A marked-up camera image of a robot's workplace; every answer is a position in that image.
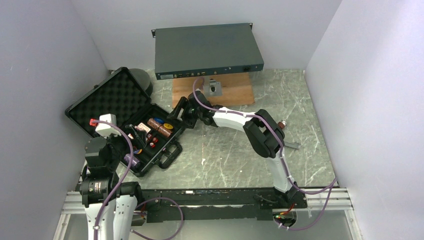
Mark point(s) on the black poker set case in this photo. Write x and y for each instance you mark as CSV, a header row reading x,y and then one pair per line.
x,y
120,94

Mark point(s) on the playing card deck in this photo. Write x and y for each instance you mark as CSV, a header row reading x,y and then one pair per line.
x,y
143,127

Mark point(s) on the orange black chip stack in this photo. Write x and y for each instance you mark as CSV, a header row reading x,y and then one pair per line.
x,y
154,124

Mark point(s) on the blue button in case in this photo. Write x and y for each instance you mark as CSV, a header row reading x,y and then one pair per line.
x,y
159,120

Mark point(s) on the grey flat strip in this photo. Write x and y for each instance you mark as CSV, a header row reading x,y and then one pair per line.
x,y
293,145

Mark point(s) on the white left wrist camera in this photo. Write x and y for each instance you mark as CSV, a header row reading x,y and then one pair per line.
x,y
105,130

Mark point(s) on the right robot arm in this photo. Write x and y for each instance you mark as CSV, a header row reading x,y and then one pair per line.
x,y
266,137

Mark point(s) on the wooden base board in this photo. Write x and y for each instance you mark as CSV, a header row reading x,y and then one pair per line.
x,y
236,89

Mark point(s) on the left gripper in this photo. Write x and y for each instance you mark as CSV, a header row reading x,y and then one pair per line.
x,y
138,139

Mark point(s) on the metal stand post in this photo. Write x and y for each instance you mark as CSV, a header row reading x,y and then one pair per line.
x,y
212,87

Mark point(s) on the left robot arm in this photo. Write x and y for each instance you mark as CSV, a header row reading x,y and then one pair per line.
x,y
107,201

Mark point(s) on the orange dealer button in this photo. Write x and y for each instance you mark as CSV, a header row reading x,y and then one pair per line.
x,y
168,126

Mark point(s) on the black round speaker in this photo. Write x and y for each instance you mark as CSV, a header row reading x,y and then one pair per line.
x,y
144,80

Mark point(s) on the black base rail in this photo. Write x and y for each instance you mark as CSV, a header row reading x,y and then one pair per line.
x,y
259,203

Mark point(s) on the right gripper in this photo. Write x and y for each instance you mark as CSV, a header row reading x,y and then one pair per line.
x,y
189,123

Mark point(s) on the purple chip stack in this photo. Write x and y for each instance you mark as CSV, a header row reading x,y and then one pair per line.
x,y
133,161

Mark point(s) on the dark teal rack device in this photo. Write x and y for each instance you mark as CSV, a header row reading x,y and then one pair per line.
x,y
206,50

